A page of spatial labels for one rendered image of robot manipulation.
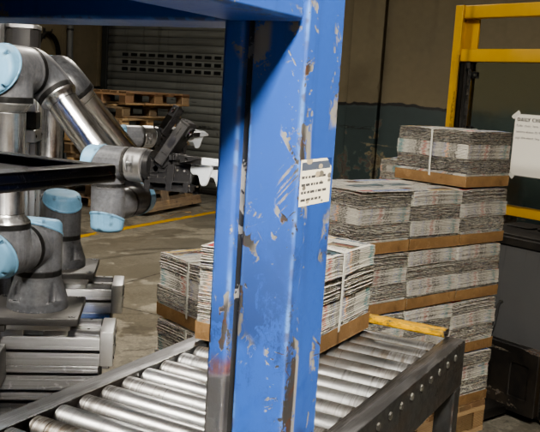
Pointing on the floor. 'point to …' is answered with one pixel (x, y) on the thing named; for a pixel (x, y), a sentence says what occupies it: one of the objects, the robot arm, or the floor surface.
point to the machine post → (273, 219)
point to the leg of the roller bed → (447, 414)
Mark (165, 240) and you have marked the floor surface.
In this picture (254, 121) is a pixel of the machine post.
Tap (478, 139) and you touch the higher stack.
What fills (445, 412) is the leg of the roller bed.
